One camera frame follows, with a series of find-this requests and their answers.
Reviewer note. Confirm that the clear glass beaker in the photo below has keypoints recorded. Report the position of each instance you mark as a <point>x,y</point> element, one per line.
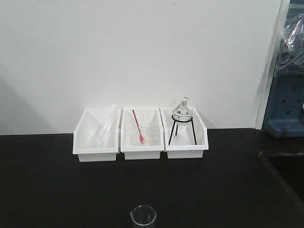
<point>143,216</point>

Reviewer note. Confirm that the small beaker in bin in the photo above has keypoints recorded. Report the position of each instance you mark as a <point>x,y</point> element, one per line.
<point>135,136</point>

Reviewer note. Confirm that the middle white storage bin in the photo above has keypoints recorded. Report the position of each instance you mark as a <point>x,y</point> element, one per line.
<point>147,117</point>

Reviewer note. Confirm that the white storage bin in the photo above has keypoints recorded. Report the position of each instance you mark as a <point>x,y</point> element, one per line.
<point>186,141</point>
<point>147,117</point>
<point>86,128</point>

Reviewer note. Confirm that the glass alcohol lamp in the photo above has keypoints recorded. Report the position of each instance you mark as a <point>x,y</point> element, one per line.
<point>181,113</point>

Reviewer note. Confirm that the clear glass test tubes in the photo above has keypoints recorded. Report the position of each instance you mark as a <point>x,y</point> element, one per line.
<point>102,133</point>

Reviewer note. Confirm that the right white storage bin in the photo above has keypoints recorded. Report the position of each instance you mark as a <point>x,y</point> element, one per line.
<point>186,141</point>

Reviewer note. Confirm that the left white storage bin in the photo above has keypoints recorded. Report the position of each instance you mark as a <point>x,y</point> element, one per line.
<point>86,128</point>

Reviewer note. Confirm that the blue pegboard rack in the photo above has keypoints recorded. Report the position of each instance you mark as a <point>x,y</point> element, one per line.
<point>284,116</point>

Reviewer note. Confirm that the black sink basin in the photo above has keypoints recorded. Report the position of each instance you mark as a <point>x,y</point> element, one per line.
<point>288,169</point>

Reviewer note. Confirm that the clear plastic bag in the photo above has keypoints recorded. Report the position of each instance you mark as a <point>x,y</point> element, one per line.
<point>291,54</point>

